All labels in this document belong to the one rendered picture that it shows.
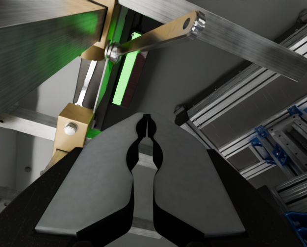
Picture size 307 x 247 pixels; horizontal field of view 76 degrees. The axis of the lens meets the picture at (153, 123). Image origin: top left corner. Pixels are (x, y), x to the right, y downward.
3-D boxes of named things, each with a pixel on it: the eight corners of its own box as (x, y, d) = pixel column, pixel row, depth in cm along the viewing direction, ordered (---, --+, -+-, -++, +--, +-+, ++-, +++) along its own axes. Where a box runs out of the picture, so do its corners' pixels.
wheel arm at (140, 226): (163, 219, 56) (164, 234, 53) (159, 226, 58) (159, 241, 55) (-2, 182, 48) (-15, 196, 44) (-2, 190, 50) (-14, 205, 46)
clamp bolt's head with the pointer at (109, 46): (124, 60, 39) (124, 43, 25) (120, 72, 39) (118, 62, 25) (114, 56, 39) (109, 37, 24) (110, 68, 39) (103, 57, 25)
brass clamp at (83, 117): (99, 111, 37) (91, 125, 33) (85, 161, 44) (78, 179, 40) (65, 100, 36) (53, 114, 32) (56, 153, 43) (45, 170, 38)
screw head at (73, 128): (79, 124, 33) (77, 128, 32) (77, 134, 34) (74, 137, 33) (66, 120, 32) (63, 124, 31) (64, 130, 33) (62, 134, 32)
